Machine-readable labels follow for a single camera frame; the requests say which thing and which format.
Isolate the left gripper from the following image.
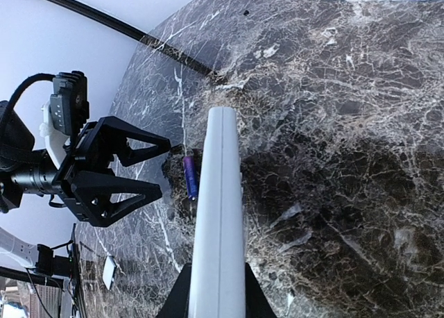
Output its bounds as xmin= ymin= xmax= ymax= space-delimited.
xmin=53 ymin=116 xmax=171 ymax=228

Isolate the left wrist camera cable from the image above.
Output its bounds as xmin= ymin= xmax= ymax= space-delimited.
xmin=0 ymin=73 xmax=56 ymax=131

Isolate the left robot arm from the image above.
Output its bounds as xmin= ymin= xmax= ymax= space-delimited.
xmin=1 ymin=101 xmax=171 ymax=228

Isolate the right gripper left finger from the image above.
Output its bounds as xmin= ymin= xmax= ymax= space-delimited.
xmin=156 ymin=263 xmax=191 ymax=318

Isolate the white battery cover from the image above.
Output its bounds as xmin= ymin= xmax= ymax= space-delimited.
xmin=102 ymin=256 xmax=117 ymax=290

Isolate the white remote control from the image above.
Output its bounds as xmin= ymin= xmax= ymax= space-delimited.
xmin=188 ymin=107 xmax=246 ymax=317

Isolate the left black frame post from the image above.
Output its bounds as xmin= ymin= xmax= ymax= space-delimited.
xmin=45 ymin=0 xmax=221 ymax=79

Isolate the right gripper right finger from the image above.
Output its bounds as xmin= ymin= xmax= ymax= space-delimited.
xmin=245 ymin=263 xmax=277 ymax=318

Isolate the blue purple battery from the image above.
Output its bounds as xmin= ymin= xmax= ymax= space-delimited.
xmin=183 ymin=156 xmax=198 ymax=201

